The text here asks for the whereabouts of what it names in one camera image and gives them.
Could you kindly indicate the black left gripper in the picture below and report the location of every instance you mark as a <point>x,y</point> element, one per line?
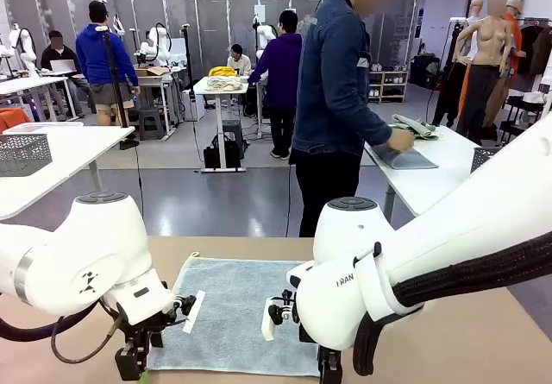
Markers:
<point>144,334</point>

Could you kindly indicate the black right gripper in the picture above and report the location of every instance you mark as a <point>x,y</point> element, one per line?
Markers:
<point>307,332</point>

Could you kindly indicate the light blue terry towel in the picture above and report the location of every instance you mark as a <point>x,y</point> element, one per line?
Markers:
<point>233,306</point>

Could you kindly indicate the grey towel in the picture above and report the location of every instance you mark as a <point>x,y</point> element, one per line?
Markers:
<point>414,159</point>

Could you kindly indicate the grey perforated plastic basket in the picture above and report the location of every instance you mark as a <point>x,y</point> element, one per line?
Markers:
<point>26,155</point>
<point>481,159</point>

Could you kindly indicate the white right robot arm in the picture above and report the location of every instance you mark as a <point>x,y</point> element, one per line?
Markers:
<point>431,246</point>

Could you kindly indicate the small white robot arm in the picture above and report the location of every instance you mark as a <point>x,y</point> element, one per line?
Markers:
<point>26,43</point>
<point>267,32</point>
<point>157,39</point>

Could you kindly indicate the person's right denim forearm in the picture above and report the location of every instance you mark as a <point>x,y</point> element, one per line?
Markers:
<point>371,127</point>

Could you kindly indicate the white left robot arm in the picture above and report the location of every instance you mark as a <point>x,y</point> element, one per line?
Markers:
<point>86,250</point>

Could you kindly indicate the person's right hand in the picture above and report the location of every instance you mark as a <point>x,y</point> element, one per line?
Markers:
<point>401,140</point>

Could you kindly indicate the black bag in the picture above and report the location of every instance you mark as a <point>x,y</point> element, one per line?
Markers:
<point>211,157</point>

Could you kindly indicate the grey plastic step stool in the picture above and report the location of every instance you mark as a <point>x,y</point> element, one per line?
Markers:
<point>233,131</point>
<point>151,123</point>

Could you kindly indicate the white standing desk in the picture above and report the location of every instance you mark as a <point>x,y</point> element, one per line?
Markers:
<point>220,134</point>

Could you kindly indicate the white computer case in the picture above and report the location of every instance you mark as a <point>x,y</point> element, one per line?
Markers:
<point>194,105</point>

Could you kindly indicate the black tripod pole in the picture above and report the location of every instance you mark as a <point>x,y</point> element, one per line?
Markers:
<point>113,82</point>

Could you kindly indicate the wooden shoe rack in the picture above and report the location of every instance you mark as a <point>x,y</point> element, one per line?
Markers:
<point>390,84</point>

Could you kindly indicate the person in denim jacket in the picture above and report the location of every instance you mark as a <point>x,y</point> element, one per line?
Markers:
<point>332,77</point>

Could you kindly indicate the flat cardboard box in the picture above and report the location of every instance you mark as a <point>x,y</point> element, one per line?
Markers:
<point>148,71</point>

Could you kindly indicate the cream cloth pile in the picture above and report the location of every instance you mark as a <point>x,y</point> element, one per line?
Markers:
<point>224,83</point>

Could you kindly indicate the person in purple hoodie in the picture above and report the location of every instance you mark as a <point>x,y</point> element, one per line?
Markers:
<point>282,69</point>

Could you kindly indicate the long white work table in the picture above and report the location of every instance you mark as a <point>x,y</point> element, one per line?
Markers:
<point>26,83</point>

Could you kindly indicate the yellow cloth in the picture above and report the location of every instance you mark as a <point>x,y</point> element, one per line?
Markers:
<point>222,71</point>

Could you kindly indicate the white mannequin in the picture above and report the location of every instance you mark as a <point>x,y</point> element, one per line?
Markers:
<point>453,86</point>

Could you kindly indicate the silver laptop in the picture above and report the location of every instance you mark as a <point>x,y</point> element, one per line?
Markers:
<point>62,65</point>

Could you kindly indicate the person in blue hoodie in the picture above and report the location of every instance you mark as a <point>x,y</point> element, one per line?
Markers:
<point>101,56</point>

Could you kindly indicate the seated person in white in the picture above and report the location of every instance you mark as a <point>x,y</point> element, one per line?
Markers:
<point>239,62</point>

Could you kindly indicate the seated person in black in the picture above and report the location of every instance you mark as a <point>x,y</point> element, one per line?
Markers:
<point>58,54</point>

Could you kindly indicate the white metal rack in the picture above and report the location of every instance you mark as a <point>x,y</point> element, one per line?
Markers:
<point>548,99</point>

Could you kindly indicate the beige mannequin with black trousers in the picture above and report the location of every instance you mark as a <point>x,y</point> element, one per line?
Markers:
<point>489,47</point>

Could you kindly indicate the white panel on stand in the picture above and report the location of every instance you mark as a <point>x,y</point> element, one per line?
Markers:
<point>259,13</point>

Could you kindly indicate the rack of dark clothes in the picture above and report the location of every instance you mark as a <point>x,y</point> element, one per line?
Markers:
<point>535,47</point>

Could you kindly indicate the mannequin in orange clothes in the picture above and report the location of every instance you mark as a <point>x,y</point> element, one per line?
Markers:
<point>515,30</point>

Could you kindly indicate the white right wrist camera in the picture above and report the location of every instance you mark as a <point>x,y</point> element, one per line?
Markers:
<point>269,319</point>

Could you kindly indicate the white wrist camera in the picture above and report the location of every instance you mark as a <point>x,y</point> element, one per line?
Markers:
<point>194,310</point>
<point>269,319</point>

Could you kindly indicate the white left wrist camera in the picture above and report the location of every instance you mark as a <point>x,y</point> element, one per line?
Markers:
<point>194,310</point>

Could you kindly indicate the white metal frame table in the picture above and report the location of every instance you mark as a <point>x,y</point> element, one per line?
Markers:
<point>151,78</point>

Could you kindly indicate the black camera stand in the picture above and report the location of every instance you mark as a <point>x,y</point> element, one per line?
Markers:
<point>187,56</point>

